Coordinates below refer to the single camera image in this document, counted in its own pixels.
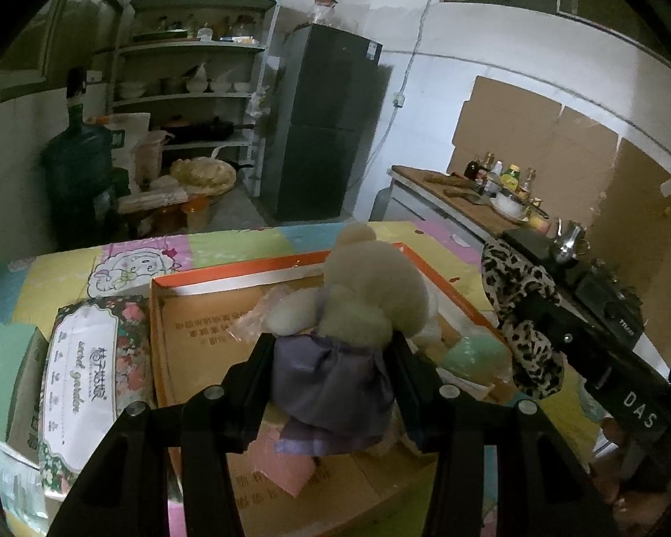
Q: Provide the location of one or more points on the white sack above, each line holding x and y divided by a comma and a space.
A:
131, 140

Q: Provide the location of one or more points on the kitchen cleaver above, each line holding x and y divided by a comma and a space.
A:
474, 197

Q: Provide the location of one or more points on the glass jar with red lid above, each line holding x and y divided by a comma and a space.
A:
324, 11

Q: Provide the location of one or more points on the floral tissue pack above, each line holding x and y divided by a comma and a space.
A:
89, 380

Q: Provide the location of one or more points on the dark grey refrigerator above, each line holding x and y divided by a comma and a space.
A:
324, 134

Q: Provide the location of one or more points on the pink paper bag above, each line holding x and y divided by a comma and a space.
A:
291, 458

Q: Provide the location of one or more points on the dark bottle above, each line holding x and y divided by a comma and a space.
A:
76, 95

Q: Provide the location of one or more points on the wall socket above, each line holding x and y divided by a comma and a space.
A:
400, 100

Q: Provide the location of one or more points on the leopard print cloth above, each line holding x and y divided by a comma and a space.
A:
509, 274

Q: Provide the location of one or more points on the green tissue box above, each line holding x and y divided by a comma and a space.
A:
5, 375

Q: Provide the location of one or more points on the grey metal shelf unit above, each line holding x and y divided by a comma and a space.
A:
190, 95

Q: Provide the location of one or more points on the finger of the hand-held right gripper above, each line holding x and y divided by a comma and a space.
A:
565, 335

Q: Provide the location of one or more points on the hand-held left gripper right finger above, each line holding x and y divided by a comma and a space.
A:
414, 403

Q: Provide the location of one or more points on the mint green soft sponge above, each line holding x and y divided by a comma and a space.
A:
475, 355

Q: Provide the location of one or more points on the cardboard wall sheets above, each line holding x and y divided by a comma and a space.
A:
537, 128

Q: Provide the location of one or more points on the bag of flatbreads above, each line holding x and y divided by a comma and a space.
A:
204, 174

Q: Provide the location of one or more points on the metal kettle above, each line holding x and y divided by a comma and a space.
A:
570, 238

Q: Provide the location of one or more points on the blue water jug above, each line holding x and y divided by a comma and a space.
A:
78, 173

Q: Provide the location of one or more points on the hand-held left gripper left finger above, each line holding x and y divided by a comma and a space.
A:
251, 391

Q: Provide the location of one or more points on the black pan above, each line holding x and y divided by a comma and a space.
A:
201, 130

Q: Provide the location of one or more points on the white bowl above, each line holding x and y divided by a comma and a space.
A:
510, 207

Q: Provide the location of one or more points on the white plush toy purple dress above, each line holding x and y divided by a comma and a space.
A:
363, 291

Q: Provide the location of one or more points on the group of condiment bottles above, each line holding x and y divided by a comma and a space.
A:
500, 176

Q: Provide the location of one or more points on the black gas stove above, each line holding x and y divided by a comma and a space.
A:
528, 243

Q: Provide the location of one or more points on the orange cardboard box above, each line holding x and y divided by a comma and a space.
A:
201, 324

